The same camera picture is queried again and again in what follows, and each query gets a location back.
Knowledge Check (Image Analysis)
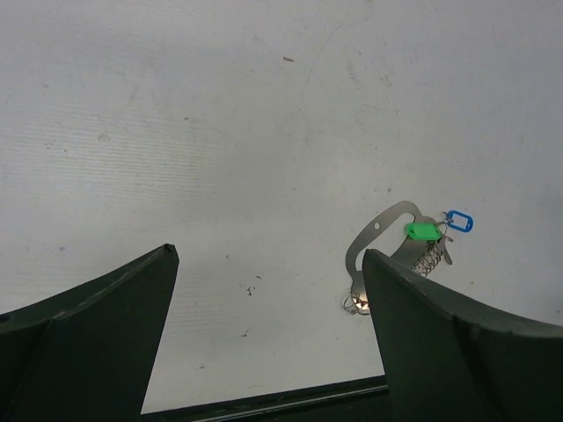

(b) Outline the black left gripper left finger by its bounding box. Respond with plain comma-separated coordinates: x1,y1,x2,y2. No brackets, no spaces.
1,244,179,421

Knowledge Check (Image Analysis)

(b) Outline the blue plastic key tag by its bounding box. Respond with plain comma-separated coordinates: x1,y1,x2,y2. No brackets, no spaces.
445,210,474,233

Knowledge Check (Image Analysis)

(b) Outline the green plastic key tag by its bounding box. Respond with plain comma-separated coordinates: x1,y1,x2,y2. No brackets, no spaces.
405,222,442,242

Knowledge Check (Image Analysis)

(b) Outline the black table edge rail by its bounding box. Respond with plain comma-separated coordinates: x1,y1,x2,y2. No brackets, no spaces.
139,375,393,421

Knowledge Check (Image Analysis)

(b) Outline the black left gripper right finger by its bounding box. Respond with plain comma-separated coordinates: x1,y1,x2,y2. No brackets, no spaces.
362,250,562,421

